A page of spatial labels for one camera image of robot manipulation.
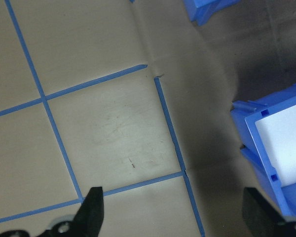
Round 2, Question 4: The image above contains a blue plastic switch bin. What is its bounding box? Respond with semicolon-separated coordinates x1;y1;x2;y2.
182;0;240;27

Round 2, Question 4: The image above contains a white foam liner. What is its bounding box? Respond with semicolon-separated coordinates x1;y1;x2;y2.
255;106;296;188

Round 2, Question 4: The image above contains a blue plastic battery bin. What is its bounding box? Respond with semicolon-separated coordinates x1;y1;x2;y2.
230;79;296;222

